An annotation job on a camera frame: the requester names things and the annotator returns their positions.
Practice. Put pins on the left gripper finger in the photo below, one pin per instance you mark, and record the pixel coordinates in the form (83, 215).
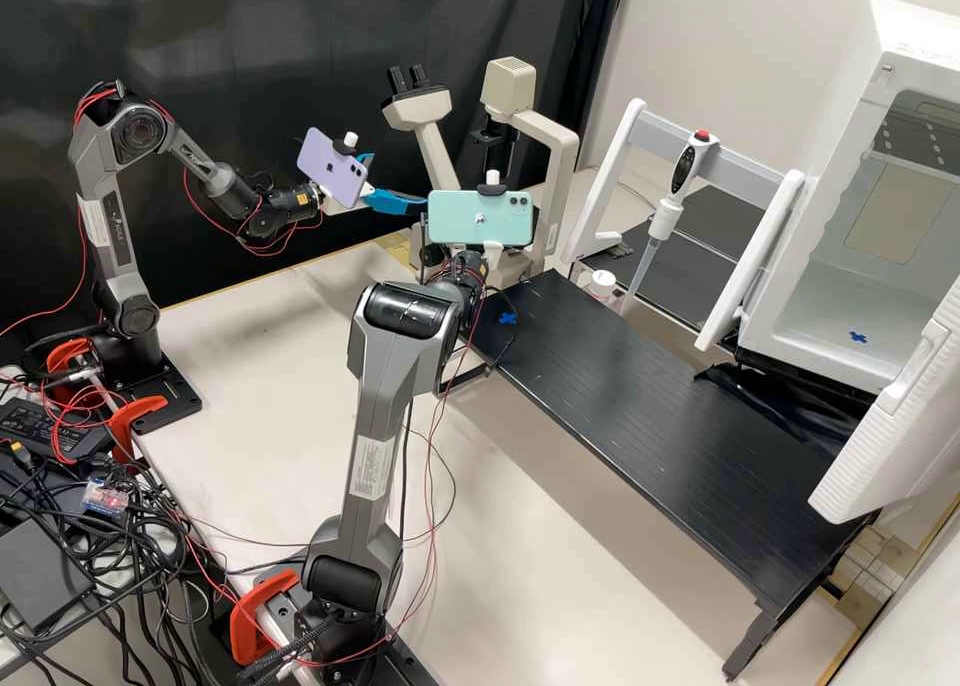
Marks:
(390, 201)
(364, 165)

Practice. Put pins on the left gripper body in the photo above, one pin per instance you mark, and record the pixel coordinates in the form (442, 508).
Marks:
(358, 203)

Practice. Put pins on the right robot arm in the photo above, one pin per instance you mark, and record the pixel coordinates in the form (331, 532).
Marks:
(375, 431)

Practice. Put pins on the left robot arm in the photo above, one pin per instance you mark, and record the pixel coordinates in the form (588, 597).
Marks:
(112, 266)

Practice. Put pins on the cream microscope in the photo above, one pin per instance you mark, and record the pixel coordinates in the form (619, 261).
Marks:
(551, 161)

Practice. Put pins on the white-capped bottle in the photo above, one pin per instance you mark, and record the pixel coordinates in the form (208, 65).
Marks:
(604, 279)

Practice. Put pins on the pipette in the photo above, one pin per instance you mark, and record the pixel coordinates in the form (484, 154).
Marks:
(686, 165)

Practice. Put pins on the black platform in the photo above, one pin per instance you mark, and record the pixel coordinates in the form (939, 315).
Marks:
(720, 213)
(675, 296)
(675, 431)

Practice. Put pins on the orange clamp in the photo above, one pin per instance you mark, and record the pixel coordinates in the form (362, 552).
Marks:
(255, 611)
(64, 356)
(135, 416)

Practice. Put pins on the white pipette stand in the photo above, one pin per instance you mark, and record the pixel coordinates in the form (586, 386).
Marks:
(757, 266)

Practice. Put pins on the black power adapter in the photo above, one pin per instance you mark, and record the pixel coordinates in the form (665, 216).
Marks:
(45, 427)

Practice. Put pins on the small circuit board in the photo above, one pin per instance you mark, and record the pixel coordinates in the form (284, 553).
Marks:
(105, 496)

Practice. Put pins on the white incubator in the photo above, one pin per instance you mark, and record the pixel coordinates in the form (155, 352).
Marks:
(847, 78)

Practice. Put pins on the black box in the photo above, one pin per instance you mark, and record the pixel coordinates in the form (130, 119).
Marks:
(37, 573)

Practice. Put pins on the incubator door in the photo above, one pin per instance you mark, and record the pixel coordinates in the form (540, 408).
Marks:
(885, 453)

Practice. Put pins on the left wrist camera phone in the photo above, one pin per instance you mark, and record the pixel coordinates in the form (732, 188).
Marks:
(330, 165)

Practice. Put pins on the wrist camera phone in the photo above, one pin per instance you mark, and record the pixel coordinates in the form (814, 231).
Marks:
(330, 165)
(480, 217)

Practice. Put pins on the right wrist camera phone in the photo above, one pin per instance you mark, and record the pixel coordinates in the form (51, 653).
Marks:
(480, 217)

